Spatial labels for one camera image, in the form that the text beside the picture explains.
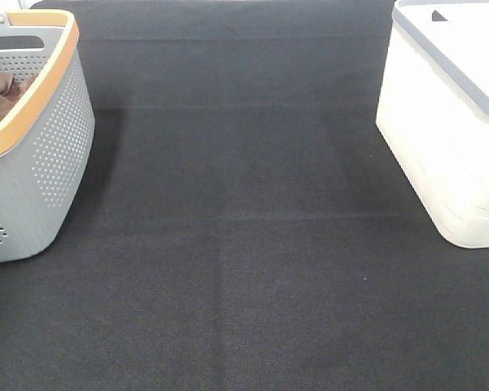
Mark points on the white basket with grey rim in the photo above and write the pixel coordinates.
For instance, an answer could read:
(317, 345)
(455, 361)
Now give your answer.
(433, 111)

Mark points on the black fabric table mat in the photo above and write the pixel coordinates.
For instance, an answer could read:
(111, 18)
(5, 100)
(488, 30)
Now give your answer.
(242, 224)

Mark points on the grey perforated laundry basket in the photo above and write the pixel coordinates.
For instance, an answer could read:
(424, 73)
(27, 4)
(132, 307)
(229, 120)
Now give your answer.
(45, 139)

